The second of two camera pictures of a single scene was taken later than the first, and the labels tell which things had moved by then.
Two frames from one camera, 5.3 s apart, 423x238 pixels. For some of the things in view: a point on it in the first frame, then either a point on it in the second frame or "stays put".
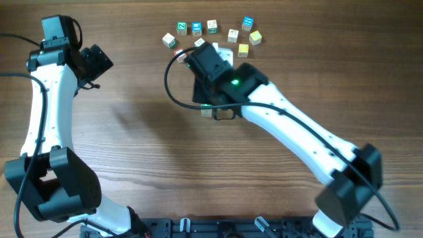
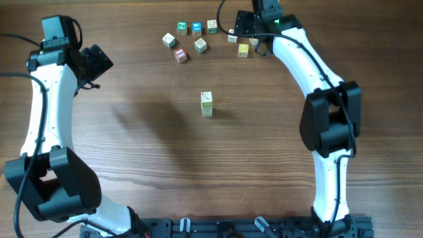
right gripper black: [199, 96] to [247, 18]
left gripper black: [100, 60] stays put
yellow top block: [255, 38] stays put
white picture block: [232, 36] stays put
